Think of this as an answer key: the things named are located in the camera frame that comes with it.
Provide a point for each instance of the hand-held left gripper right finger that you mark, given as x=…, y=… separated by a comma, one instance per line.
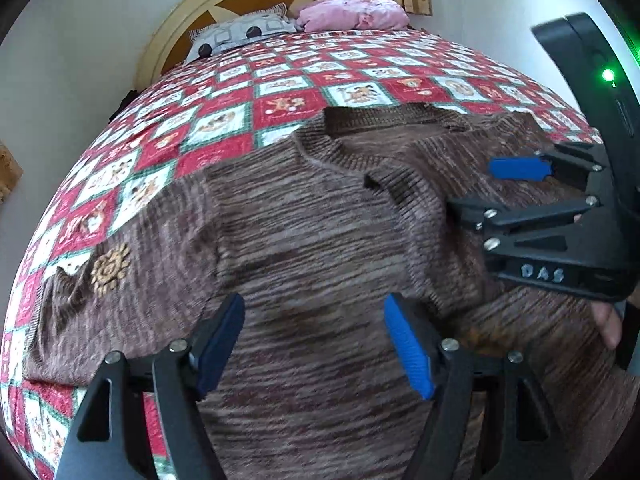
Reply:
x=407, y=345

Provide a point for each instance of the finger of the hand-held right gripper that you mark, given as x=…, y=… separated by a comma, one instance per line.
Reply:
x=515, y=167
x=475, y=212

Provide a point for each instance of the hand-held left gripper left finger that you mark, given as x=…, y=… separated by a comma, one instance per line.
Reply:
x=220, y=345

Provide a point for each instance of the brown knit sweater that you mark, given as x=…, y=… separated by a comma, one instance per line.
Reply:
x=310, y=220

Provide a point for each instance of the person's right hand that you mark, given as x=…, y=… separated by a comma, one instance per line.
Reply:
x=607, y=325

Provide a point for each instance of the pink pillow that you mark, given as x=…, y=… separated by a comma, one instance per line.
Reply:
x=350, y=12

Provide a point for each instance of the red patchwork quilt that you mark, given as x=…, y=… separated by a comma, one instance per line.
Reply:
x=280, y=95

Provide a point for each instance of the dark object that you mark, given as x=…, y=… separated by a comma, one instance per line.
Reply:
x=122, y=107

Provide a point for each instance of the grey patterned pillow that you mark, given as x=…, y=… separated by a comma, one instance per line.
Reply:
x=235, y=32

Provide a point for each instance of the cream wooden headboard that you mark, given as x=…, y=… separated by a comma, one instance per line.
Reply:
x=170, y=35

